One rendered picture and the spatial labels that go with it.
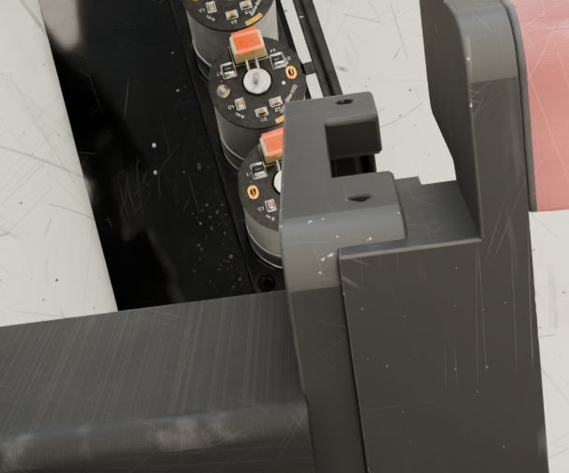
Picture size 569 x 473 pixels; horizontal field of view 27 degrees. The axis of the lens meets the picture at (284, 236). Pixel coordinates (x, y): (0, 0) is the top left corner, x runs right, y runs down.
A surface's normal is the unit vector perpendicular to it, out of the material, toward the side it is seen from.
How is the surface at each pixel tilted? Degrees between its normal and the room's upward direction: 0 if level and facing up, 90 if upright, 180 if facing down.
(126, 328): 56
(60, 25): 0
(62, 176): 0
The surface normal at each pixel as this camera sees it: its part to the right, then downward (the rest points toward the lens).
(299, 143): -0.15, -0.93
